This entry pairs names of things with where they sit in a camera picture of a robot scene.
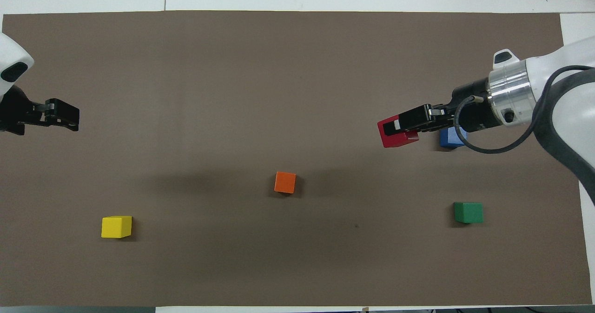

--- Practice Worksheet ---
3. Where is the orange block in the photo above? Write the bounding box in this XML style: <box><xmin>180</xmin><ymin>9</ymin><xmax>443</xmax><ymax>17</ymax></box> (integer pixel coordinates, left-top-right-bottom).
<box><xmin>274</xmin><ymin>172</ymin><xmax>297</xmax><ymax>194</ymax></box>

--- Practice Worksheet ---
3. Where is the yellow block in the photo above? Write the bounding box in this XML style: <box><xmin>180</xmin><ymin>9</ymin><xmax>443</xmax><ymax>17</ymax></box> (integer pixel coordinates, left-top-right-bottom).
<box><xmin>101</xmin><ymin>216</ymin><xmax>132</xmax><ymax>239</ymax></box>

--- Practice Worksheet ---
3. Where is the blue block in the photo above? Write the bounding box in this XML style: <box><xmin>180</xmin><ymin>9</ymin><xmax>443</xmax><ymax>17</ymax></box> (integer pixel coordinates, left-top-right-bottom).
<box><xmin>439</xmin><ymin>126</ymin><xmax>467</xmax><ymax>148</ymax></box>

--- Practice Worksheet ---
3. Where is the red block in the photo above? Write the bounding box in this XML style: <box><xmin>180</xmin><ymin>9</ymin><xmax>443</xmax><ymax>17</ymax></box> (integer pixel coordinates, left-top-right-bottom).
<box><xmin>377</xmin><ymin>115</ymin><xmax>419</xmax><ymax>148</ymax></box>

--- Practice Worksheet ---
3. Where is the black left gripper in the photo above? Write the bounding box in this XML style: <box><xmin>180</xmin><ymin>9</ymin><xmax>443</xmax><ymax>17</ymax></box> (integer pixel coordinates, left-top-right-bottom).
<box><xmin>0</xmin><ymin>85</ymin><xmax>80</xmax><ymax>136</ymax></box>

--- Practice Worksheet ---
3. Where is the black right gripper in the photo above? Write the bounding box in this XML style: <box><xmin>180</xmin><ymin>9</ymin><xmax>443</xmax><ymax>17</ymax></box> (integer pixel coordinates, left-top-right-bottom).
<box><xmin>383</xmin><ymin>78</ymin><xmax>495</xmax><ymax>136</ymax></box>

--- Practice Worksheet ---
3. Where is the brown table mat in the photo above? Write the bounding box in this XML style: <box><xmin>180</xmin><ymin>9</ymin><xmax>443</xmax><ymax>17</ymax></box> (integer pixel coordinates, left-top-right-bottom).
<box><xmin>0</xmin><ymin>11</ymin><xmax>593</xmax><ymax>307</ymax></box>

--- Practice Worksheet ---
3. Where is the green block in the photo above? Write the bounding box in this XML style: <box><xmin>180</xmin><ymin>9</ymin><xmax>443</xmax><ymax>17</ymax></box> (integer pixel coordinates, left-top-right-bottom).
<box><xmin>454</xmin><ymin>202</ymin><xmax>483</xmax><ymax>224</ymax></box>

